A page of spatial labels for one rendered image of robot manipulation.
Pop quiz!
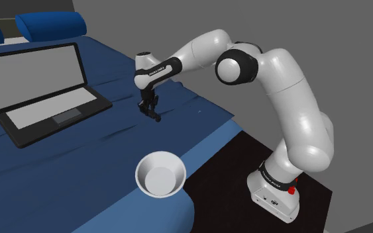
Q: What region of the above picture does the blue bed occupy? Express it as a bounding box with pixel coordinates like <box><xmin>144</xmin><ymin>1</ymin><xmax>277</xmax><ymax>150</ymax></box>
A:
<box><xmin>0</xmin><ymin>35</ymin><xmax>244</xmax><ymax>233</ymax></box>

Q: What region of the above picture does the white bowl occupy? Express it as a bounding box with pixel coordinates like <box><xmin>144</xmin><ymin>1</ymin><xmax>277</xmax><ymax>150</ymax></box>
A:
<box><xmin>134</xmin><ymin>150</ymin><xmax>187</xmax><ymax>199</ymax></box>

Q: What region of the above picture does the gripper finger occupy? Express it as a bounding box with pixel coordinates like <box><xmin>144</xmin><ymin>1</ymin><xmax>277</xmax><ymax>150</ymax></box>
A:
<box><xmin>148</xmin><ymin>107</ymin><xmax>162</xmax><ymax>123</ymax></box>
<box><xmin>137</xmin><ymin>101</ymin><xmax>150</xmax><ymax>116</ymax></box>

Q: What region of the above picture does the black robot stand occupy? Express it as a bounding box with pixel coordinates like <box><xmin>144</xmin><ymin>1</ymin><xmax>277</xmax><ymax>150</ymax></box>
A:
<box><xmin>183</xmin><ymin>130</ymin><xmax>333</xmax><ymax>233</ymax></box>

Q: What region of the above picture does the black open laptop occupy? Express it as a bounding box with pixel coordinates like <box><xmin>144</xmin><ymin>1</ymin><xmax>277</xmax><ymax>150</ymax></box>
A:
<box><xmin>0</xmin><ymin>42</ymin><xmax>113</xmax><ymax>150</ymax></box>

